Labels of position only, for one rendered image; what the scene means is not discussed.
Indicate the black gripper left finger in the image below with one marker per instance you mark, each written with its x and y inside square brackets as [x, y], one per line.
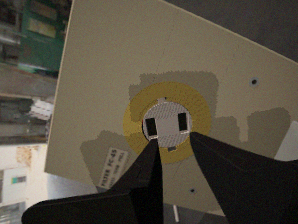
[135, 198]

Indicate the white cylinder with two slots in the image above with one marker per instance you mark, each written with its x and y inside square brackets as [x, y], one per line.
[168, 121]

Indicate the beige flat service panel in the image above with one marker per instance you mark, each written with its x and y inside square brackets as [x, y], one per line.
[120, 56]

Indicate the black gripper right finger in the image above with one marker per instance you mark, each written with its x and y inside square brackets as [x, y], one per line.
[250, 188]

